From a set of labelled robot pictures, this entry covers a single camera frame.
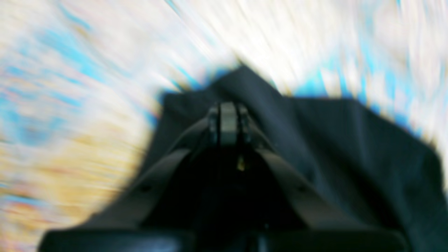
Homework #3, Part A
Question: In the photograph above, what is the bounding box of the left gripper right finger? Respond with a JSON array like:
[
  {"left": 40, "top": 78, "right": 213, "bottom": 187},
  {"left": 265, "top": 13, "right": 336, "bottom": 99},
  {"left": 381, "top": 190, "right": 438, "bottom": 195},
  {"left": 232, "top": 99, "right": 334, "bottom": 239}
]
[{"left": 220, "top": 102, "right": 369, "bottom": 230}]

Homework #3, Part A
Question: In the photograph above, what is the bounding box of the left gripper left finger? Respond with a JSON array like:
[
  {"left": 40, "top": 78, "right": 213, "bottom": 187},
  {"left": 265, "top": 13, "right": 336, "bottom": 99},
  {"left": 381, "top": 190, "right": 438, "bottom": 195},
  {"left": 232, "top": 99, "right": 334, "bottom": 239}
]
[{"left": 80, "top": 105, "right": 221, "bottom": 230}]

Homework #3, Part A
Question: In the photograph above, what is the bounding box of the black long-sleeve t-shirt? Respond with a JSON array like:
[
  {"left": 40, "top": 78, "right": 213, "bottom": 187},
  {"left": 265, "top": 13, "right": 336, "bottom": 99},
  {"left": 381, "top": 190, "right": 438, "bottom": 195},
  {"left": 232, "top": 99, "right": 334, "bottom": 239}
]
[{"left": 84, "top": 65, "right": 448, "bottom": 252}]

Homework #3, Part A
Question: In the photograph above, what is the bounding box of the patterned tile tablecloth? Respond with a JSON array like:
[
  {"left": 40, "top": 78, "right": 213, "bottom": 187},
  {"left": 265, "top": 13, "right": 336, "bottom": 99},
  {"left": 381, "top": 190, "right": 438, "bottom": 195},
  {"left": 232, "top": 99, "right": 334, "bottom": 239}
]
[{"left": 0, "top": 0, "right": 448, "bottom": 252}]

